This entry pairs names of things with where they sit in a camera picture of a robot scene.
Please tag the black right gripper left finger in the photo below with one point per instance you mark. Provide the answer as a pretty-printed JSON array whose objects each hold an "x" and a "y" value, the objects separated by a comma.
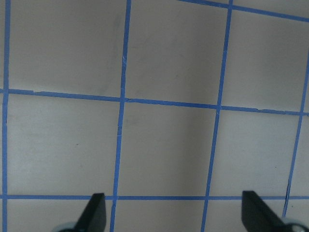
[{"x": 93, "y": 218}]

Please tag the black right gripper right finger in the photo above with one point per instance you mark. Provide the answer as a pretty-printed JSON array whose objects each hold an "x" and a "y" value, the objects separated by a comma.
[{"x": 256, "y": 216}]

